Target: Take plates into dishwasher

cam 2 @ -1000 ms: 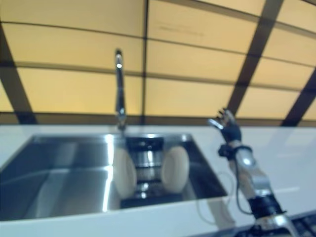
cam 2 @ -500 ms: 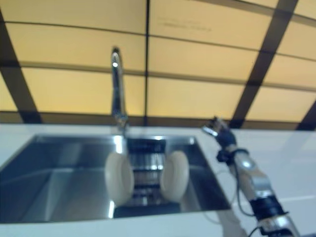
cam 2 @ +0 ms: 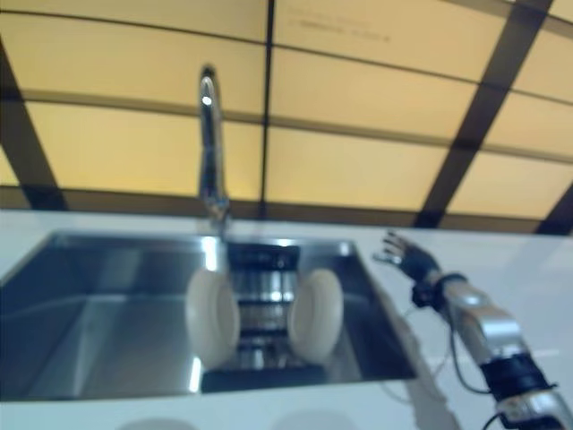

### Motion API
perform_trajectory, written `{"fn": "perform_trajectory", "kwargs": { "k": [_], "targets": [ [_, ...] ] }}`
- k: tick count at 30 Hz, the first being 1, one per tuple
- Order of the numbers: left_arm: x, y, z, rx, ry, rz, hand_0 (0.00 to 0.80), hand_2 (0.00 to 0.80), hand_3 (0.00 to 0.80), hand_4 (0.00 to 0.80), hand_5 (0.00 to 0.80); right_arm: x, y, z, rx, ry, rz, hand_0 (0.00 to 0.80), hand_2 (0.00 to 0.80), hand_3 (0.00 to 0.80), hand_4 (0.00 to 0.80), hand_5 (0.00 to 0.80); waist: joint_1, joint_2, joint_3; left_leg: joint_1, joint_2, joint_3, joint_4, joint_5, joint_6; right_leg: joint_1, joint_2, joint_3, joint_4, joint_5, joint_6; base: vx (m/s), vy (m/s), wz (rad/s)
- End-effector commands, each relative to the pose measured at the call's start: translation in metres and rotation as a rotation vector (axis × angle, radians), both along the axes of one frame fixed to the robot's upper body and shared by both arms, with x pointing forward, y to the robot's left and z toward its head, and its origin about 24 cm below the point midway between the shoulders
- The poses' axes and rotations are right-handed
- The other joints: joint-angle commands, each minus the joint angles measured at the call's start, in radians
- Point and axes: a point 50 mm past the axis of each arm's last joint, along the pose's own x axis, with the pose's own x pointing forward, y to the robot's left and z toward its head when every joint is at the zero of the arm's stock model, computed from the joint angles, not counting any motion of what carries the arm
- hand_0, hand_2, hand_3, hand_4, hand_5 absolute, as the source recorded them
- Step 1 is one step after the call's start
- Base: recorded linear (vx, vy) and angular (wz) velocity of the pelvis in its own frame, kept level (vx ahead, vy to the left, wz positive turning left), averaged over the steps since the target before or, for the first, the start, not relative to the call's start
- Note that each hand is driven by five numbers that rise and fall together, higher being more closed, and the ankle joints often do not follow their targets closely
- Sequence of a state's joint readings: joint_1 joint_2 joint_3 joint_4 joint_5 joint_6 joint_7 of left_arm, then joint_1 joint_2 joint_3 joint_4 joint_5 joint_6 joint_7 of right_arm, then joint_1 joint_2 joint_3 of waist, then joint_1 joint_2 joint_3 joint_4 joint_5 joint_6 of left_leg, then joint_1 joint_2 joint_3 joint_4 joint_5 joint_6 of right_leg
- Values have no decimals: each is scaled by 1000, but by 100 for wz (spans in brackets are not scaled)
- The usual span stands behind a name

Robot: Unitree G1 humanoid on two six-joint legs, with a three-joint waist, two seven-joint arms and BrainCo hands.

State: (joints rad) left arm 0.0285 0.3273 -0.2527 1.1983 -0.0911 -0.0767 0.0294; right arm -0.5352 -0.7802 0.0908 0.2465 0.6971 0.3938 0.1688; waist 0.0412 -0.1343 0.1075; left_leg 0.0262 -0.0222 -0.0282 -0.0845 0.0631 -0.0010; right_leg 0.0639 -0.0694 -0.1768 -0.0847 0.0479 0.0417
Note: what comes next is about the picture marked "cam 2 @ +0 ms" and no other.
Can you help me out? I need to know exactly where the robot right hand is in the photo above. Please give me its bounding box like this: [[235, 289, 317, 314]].
[[372, 230, 443, 284]]

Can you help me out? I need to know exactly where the cream round plate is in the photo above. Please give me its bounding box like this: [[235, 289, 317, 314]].
[[185, 268, 241, 369], [288, 267, 345, 362]]

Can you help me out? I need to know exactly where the black sink drying rack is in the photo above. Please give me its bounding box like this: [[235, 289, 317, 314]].
[[200, 243, 327, 396]]

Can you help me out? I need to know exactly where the chrome kitchen faucet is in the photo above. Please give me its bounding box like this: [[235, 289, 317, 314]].
[[197, 64, 232, 239]]

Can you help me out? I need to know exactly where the stainless steel sink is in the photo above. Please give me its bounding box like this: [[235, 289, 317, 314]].
[[0, 229, 420, 402]]

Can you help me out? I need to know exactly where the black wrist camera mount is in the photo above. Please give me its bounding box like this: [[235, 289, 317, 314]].
[[410, 284, 434, 309]]

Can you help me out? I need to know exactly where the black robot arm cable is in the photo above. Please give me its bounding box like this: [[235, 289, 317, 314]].
[[440, 275, 560, 429]]

